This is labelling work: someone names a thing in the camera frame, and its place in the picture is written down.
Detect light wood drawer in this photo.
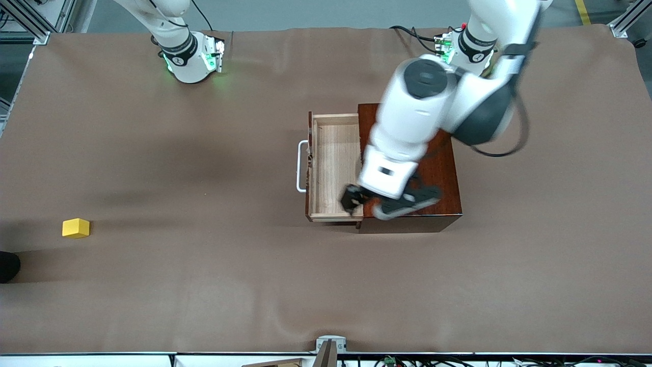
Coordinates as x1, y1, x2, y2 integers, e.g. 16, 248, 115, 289
305, 111, 364, 224

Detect white metal drawer handle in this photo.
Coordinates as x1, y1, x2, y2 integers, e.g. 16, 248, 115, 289
296, 140, 310, 194

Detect yellow block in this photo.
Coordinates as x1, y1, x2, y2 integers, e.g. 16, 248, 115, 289
62, 218, 91, 240

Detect dark red wooden cabinet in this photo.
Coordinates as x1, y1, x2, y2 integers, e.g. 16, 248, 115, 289
357, 102, 464, 234

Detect brown table cloth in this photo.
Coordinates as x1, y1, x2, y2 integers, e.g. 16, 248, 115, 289
0, 24, 652, 355

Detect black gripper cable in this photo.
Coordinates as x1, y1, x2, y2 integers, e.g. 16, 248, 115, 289
470, 41, 531, 158

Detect grey camera mount clamp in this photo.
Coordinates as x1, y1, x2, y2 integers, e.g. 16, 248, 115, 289
315, 335, 348, 354

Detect black arm base cables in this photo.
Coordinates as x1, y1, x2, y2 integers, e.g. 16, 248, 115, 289
389, 24, 445, 55

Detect tangled cables under table edge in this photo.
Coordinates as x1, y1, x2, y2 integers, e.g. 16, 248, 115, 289
340, 355, 652, 367

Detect black arm base cable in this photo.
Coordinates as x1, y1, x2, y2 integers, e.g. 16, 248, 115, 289
191, 0, 214, 32

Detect aluminium frame profile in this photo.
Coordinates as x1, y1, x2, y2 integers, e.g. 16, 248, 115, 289
0, 0, 77, 45
609, 0, 652, 39

